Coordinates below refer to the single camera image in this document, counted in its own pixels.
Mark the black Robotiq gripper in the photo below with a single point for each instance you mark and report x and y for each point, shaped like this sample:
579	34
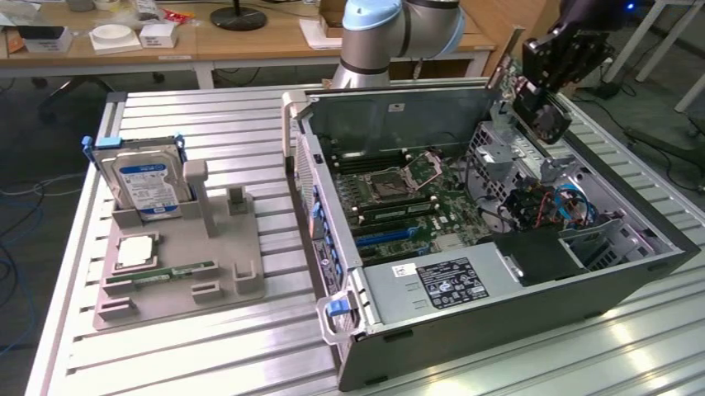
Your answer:
568	57

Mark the GPU card with brass bracket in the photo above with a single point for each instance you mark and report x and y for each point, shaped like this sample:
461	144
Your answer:
543	117

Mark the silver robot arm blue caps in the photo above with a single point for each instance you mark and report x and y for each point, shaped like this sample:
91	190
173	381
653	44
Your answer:
374	37

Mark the black RAM slot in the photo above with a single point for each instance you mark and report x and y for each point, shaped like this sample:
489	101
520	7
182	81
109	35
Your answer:
374	167

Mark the blue expansion slot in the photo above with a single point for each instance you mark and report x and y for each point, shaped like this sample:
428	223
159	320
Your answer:
385	238

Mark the blue slot retaining clip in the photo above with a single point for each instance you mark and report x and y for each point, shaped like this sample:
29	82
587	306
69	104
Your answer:
325	230
336	263
329	246
318	213

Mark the black power adapter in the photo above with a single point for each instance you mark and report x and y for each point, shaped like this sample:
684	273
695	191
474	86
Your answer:
608	90

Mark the wooden cabinet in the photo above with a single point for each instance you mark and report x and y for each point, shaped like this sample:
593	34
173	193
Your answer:
540	16

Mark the grey metal drive cage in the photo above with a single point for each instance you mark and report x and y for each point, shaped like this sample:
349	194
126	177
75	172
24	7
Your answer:
496	165

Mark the metal socket cover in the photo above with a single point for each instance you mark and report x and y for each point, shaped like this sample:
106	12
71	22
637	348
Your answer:
425	167

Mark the green motherboard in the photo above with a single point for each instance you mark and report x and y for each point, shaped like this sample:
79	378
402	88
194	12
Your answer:
441	214

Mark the cardboard box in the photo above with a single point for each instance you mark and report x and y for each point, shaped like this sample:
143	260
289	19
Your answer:
330	10

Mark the CPU socket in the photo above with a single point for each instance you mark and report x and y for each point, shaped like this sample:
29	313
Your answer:
388	185

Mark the white paper stack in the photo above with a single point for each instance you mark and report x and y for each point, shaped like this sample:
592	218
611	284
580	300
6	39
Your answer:
320	39

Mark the grey disk bay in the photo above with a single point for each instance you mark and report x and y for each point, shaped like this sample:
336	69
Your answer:
595	247

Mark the green RAM stick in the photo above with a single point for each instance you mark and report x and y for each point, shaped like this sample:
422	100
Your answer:
154	274
397	211

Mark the black lamp base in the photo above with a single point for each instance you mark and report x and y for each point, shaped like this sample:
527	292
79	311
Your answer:
239	20

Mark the grey power supply unit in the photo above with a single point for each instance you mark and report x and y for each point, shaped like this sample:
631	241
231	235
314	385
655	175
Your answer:
397	297

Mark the open black PC case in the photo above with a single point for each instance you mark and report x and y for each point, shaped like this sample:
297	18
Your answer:
496	330

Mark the red packet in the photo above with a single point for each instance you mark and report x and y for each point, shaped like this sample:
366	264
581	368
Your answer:
178	19

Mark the blue case latch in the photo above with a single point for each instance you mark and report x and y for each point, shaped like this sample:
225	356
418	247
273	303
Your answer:
337	309

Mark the small white box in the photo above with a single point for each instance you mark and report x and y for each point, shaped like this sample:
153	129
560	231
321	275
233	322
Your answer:
157	37

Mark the white round holder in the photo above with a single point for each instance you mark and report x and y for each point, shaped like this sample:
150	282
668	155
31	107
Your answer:
113	39

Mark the hard disk with blue carrier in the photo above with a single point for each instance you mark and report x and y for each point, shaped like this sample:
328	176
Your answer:
145	185

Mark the grey parts rack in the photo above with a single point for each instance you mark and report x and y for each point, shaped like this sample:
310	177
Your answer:
182	247

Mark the white cup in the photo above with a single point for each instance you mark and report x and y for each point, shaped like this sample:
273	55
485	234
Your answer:
107	4

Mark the grey cup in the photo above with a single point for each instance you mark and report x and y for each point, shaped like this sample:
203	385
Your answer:
81	5

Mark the wooden desk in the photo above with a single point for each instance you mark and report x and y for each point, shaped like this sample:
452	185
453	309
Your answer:
66	59

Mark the silver CPU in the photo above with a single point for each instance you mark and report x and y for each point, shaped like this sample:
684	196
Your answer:
137	251

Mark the white box with black lid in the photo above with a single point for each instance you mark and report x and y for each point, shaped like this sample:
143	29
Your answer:
50	43

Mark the orange box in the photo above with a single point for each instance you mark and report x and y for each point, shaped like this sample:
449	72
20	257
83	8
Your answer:
14	41

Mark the white table frame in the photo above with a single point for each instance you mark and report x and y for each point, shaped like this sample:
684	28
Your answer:
664	41

